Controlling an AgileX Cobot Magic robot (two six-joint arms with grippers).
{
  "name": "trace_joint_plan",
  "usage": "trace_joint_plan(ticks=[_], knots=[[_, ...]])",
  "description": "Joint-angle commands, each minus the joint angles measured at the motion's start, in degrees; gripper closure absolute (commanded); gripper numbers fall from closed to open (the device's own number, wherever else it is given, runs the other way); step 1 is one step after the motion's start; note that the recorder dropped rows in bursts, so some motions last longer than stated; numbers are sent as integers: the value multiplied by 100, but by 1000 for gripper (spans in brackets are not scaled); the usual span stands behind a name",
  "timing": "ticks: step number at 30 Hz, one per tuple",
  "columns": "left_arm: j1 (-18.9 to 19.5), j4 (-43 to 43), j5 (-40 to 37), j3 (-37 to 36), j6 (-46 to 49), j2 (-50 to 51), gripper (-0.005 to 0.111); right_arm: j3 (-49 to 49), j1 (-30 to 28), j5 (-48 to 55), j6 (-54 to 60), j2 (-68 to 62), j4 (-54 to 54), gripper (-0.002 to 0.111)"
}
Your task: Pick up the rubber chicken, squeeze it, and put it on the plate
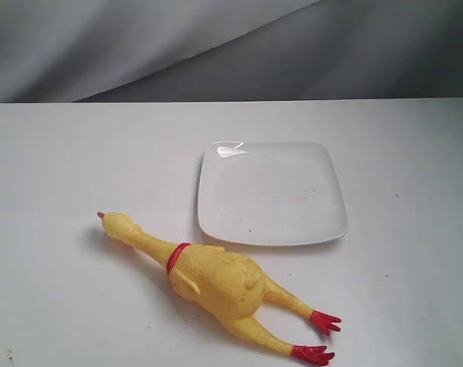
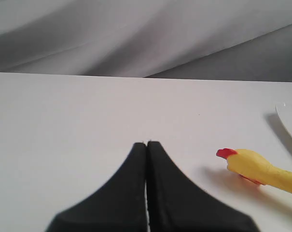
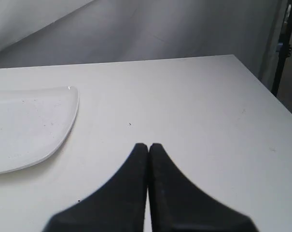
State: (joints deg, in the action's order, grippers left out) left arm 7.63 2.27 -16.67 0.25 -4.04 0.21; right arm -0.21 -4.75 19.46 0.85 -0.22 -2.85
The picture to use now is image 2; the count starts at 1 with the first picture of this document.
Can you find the yellow rubber chicken toy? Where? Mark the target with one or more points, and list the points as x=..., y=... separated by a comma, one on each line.
x=255, y=168

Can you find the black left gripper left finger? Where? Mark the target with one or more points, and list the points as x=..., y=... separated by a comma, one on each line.
x=118, y=206

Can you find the white backdrop cloth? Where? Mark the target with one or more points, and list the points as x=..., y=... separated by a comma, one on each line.
x=189, y=39

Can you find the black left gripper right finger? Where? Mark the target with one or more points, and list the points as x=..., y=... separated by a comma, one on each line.
x=176, y=204

